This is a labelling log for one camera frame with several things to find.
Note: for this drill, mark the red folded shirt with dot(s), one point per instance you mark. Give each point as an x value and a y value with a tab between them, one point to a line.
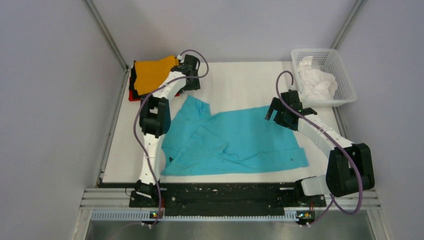
134	96

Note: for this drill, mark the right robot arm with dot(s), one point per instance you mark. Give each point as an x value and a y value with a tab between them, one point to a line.
349	165

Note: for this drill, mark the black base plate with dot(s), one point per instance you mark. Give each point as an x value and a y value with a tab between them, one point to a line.
226	199

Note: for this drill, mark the white crumpled shirt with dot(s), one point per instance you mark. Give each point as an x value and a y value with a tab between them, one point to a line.
317	85

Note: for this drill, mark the white plastic basket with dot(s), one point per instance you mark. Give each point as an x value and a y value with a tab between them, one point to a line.
329	61

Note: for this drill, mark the white cable duct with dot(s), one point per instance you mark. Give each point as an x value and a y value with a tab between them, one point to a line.
139	215

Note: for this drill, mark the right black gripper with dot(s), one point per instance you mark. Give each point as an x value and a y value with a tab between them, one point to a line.
277	105

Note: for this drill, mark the teal polo shirt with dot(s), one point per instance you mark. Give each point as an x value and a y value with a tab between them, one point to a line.
232	142

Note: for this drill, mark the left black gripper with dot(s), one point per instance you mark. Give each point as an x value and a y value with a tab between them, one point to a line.
194	86

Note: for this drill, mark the orange folded shirt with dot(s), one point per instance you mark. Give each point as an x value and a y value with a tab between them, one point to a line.
150	75

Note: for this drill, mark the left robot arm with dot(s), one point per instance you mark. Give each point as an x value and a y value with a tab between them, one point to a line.
157	83

